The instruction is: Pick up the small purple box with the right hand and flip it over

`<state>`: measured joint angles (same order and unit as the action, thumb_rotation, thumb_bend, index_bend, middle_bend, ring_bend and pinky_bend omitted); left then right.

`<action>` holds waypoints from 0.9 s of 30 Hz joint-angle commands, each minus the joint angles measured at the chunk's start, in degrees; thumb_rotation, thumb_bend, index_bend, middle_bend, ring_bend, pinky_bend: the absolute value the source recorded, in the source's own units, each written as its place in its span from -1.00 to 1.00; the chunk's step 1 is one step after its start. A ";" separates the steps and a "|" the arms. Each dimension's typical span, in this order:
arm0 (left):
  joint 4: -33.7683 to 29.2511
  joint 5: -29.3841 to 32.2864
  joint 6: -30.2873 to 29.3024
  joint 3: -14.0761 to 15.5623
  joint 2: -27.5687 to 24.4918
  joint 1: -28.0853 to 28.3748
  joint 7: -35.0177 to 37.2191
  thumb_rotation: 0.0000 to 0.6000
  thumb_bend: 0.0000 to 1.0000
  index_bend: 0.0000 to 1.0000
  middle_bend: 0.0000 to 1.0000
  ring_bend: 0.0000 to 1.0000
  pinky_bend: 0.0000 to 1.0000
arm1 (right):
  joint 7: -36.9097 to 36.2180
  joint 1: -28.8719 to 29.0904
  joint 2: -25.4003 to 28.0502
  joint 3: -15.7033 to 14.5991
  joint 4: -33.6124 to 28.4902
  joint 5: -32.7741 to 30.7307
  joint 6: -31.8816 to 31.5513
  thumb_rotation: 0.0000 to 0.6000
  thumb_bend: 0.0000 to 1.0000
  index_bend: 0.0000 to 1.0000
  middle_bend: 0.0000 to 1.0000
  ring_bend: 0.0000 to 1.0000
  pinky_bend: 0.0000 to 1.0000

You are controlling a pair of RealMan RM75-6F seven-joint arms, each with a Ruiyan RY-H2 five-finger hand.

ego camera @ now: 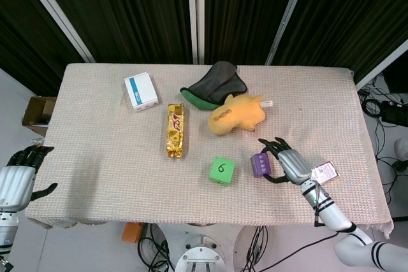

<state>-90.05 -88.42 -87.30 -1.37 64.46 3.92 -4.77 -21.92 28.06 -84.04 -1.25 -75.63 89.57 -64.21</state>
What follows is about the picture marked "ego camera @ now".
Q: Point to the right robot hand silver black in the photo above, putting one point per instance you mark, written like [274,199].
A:
[291,163]

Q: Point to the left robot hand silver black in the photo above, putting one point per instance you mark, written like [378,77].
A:
[16,186]

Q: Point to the purple cube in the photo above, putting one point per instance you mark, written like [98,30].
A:
[259,165]

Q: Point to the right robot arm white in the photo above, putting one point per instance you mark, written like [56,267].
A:
[333,214]

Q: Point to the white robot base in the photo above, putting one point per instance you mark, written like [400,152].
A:
[201,257]

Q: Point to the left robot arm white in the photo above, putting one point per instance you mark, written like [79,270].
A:
[6,233]

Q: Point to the hard drive with purple label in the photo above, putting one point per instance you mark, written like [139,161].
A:
[328,171]

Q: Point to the green numbered foam cube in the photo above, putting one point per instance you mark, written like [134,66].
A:
[221,171]

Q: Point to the yellow plush toy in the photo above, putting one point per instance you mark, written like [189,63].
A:
[236,116]

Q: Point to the brown cardboard box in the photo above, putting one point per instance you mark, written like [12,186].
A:
[35,112]

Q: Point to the beige waffle tablecloth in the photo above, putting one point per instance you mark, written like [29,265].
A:
[111,163]

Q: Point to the dark grey green pouch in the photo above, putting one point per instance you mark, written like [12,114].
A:
[213,85]

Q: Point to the white round device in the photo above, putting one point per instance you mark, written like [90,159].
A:
[402,149]

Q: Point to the black electronic device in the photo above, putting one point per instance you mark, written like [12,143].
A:
[395,112]

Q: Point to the gold snack pack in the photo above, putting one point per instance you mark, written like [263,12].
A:
[175,128]

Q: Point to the orange box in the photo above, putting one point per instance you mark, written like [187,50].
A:
[131,232]

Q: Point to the dark pleated curtain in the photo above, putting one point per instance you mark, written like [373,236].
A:
[127,11]
[242,11]
[28,39]
[350,20]

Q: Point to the white box with blue stripe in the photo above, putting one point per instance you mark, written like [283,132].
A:
[141,90]

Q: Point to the white metal frame post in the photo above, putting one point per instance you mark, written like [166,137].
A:
[191,14]
[290,14]
[54,14]
[382,65]
[201,14]

